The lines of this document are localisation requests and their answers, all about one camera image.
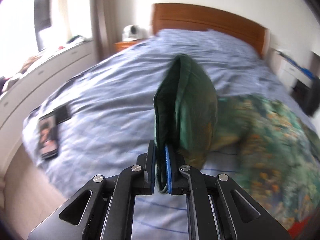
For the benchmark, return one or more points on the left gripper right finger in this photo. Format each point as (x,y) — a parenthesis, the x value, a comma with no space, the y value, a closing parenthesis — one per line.
(217,207)

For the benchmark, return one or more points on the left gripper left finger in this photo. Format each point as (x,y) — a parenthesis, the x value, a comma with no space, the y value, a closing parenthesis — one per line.
(103,208)

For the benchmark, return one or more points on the green brocade jacket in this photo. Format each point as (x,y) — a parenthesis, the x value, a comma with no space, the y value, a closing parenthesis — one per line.
(278,154)

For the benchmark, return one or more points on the orange red clothing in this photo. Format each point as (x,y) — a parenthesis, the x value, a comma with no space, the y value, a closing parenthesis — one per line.
(298,227)

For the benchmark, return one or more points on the blue checked bed cover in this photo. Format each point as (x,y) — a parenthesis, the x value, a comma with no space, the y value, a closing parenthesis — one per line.
(113,120)

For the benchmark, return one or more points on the smartphone on bed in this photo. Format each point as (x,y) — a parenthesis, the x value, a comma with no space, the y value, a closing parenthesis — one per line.
(48,145)

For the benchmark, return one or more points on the white window cabinet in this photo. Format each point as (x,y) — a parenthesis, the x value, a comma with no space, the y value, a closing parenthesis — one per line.
(33,88)

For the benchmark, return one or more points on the dark jacket on chair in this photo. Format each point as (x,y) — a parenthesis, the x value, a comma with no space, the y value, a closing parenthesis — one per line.
(312,99)

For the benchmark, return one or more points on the white desk with drawers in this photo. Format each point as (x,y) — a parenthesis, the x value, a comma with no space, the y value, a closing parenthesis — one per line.
(288,74)

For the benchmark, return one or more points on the wooden nightstand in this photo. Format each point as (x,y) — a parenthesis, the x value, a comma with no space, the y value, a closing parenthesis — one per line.
(119,46)

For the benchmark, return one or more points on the beige curtain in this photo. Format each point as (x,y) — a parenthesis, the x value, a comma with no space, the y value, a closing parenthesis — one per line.
(104,27)

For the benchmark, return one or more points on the wooden headboard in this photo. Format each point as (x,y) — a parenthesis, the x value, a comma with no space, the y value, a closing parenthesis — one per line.
(200,18)

